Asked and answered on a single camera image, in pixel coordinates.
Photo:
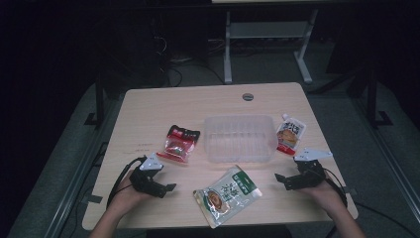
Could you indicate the white metal desk frame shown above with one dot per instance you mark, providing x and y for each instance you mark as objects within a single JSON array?
[{"x": 266, "y": 31}]

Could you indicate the red snack packet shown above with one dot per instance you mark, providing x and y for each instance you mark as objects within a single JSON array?
[{"x": 178, "y": 144}]

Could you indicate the clear plastic container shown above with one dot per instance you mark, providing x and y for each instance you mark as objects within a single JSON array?
[{"x": 240, "y": 139}]

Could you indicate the grey tape piece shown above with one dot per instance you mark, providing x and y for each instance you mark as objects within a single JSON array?
[
  {"x": 351, "y": 190},
  {"x": 92, "y": 198}
]

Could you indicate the grey table grommet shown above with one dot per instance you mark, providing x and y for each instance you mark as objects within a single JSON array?
[{"x": 247, "y": 96}]

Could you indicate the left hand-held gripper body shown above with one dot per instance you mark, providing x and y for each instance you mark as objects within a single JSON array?
[{"x": 145, "y": 178}]

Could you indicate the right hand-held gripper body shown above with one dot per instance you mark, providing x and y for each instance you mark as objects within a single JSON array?
[{"x": 310, "y": 173}]

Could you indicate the person's right hand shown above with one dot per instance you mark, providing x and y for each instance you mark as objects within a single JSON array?
[{"x": 323, "y": 195}]

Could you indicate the black metal stand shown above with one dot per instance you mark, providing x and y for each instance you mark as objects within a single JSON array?
[
  {"x": 99, "y": 99},
  {"x": 372, "y": 99}
]

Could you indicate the person's left hand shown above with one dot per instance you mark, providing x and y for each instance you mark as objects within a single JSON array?
[{"x": 127, "y": 198}]

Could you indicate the green and white food pouch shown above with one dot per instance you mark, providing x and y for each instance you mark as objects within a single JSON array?
[{"x": 228, "y": 196}]

